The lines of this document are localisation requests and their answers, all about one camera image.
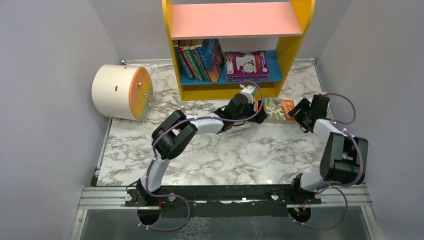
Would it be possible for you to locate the white cylindrical drum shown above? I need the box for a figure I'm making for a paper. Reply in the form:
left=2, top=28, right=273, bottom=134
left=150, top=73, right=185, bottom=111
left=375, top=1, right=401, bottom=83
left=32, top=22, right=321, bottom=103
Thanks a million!
left=91, top=64, right=153, bottom=121

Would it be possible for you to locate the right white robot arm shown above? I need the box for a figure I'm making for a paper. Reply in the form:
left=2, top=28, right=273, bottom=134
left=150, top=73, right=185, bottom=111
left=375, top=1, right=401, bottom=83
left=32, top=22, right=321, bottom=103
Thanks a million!
left=288, top=94, right=369, bottom=202

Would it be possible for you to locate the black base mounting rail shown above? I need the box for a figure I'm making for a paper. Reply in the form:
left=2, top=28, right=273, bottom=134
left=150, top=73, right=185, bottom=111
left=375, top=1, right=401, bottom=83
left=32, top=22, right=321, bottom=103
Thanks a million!
left=124, top=184, right=322, bottom=218

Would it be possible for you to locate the colourful wooden bookshelf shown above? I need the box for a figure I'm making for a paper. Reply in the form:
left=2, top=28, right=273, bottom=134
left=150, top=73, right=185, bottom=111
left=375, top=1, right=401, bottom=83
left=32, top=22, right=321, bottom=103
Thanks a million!
left=162, top=0, right=316, bottom=97

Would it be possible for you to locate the Jane Eyre blue book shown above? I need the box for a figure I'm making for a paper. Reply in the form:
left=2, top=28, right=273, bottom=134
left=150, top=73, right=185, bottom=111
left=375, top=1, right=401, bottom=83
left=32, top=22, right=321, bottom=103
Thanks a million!
left=196, top=38, right=224, bottom=83

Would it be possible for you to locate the orange paperback book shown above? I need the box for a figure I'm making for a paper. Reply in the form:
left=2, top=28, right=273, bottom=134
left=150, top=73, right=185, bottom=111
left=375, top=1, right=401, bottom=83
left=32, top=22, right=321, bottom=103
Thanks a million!
left=253, top=98, right=295, bottom=123

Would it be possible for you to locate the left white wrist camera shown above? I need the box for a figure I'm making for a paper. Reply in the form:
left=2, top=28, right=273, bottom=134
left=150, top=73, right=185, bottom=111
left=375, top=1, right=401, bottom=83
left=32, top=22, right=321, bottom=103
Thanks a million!
left=239, top=84, right=258, bottom=104

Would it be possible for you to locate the Nineteen Eighty-Four dark book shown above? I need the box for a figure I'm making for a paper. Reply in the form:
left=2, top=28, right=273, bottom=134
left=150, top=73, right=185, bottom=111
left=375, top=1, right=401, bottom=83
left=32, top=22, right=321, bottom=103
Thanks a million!
left=172, top=40, right=195, bottom=80

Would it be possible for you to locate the red Treehouse book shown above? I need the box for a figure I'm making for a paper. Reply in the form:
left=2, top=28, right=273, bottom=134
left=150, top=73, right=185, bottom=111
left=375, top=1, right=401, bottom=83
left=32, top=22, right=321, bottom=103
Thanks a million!
left=178, top=39, right=199, bottom=80

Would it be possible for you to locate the green Treehouse book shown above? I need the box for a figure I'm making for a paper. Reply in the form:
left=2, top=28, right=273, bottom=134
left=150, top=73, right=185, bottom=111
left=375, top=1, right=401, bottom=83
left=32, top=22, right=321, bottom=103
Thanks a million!
left=189, top=40, right=210, bottom=82

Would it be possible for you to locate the purple paperback book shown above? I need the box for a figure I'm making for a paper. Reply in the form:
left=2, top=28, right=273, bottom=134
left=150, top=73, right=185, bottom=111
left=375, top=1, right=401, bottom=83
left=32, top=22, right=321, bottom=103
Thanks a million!
left=225, top=76, right=269, bottom=82
left=224, top=51, right=270, bottom=78

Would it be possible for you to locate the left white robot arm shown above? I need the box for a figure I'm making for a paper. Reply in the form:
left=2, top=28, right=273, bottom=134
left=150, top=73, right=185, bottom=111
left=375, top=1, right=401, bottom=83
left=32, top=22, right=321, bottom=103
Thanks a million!
left=136, top=93, right=266, bottom=204

